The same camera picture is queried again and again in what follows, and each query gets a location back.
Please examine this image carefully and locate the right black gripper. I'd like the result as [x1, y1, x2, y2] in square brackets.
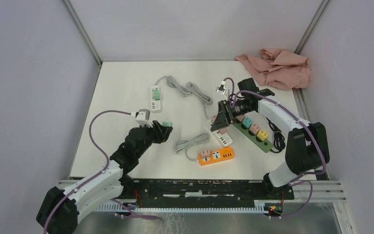
[211, 99, 254, 131]

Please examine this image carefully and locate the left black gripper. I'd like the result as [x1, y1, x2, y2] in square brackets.
[136, 119, 172, 158]

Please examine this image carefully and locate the green plug from orange strip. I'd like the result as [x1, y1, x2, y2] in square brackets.
[162, 121, 173, 127]

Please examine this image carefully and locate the pink plug from orange strip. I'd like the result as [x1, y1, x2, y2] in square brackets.
[200, 149, 211, 158]

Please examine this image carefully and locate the orange power strip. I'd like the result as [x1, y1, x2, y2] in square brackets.
[198, 147, 235, 166]

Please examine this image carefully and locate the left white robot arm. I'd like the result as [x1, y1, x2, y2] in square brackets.
[36, 120, 173, 234]

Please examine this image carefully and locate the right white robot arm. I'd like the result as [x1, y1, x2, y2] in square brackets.
[210, 78, 330, 199]

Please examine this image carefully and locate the pink plug upper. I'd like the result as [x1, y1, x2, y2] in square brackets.
[210, 115, 217, 124]

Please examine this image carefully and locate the pink plug lower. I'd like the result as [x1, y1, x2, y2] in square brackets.
[218, 128, 227, 134]

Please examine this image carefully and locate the pink plug on green strip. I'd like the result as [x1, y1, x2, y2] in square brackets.
[235, 115, 245, 123]

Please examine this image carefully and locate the teal plug on green strip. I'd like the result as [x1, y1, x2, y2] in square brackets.
[242, 117, 253, 129]

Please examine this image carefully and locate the beige plug on green strip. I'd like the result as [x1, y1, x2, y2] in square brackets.
[248, 123, 261, 136]

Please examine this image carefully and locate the yellow plug on green strip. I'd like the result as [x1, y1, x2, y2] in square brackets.
[256, 129, 269, 142]

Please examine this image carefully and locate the green plug on white strip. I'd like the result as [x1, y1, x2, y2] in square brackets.
[152, 88, 160, 101]

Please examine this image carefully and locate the long white power strip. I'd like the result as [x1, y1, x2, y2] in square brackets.
[212, 131, 233, 147]

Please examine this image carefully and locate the small white power strip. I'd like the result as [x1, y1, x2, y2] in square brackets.
[150, 85, 162, 113]

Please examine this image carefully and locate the dark green power strip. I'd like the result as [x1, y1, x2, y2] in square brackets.
[233, 122, 273, 153]

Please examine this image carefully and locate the pink crumpled cloth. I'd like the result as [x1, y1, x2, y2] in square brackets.
[235, 48, 312, 90]

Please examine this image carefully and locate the grey cable of orange strip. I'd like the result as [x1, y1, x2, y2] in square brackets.
[174, 132, 211, 162]

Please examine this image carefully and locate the grey cable of white strip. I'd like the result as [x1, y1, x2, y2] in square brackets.
[155, 75, 214, 120]

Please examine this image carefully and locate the black power cable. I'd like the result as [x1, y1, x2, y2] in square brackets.
[266, 117, 286, 154]

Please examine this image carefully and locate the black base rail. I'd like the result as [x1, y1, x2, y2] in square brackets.
[119, 178, 295, 208]

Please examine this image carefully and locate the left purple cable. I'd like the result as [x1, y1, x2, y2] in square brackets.
[41, 110, 162, 234]

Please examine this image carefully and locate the purple cable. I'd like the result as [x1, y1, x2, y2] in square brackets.
[41, 110, 162, 234]
[222, 77, 328, 220]

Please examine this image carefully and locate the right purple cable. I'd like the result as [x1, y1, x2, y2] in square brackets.
[222, 77, 328, 220]

